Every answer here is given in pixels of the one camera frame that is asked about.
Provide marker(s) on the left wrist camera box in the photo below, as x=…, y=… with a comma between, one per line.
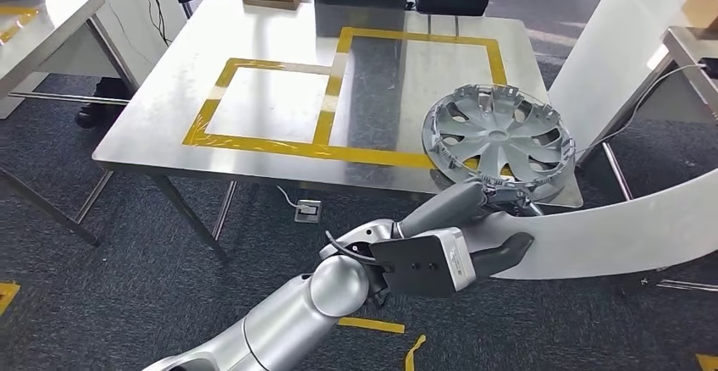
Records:
x=415, y=267

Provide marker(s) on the white table side panel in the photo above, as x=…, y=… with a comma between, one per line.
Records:
x=617, y=48
x=157, y=20

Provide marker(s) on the person's foot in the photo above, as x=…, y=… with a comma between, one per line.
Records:
x=92, y=116

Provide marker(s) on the floor socket plate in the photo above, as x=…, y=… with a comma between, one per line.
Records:
x=307, y=211

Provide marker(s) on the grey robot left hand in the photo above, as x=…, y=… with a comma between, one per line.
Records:
x=437, y=208

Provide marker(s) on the silver wheel hubcap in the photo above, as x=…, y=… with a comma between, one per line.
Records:
x=493, y=133

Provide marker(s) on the yellow floor tape square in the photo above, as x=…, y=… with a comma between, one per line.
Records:
x=370, y=325
x=7, y=295

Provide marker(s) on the steel workbench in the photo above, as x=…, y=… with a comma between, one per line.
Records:
x=168, y=105

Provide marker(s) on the steel table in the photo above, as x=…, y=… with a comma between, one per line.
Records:
x=33, y=32
x=695, y=76

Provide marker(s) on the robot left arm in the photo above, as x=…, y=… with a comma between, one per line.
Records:
x=291, y=323

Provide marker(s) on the white curved body panel part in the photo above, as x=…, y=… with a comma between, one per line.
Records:
x=617, y=239

